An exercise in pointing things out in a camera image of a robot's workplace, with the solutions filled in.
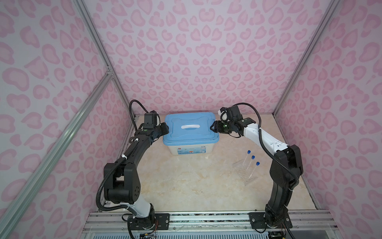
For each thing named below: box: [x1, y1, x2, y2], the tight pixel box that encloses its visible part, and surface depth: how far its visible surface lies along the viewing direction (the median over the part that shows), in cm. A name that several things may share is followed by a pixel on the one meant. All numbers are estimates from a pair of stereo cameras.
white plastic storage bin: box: [167, 143, 215, 155], surface depth 92 cm
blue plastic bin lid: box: [162, 112, 220, 146], surface depth 92 cm
